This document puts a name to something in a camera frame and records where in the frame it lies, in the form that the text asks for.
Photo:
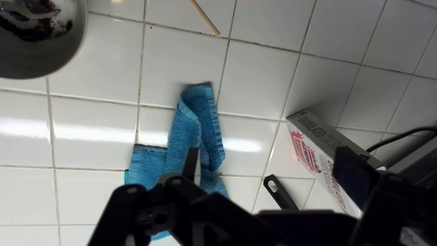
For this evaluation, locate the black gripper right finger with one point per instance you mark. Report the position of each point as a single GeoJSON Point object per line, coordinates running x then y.
{"type": "Point", "coordinates": [391, 205]}

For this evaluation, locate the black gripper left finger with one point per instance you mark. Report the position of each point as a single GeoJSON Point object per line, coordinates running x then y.
{"type": "Point", "coordinates": [118, 213]}

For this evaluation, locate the blue terry cloth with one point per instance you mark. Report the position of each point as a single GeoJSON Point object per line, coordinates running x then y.
{"type": "Point", "coordinates": [186, 131]}

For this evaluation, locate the white pink carton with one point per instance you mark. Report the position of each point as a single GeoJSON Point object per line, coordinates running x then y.
{"type": "Point", "coordinates": [319, 145]}

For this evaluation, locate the grey ceramic bowl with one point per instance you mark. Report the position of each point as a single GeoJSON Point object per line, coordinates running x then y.
{"type": "Point", "coordinates": [36, 41]}

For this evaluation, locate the thin wooden stick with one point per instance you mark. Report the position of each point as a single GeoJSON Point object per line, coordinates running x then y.
{"type": "Point", "coordinates": [205, 18]}

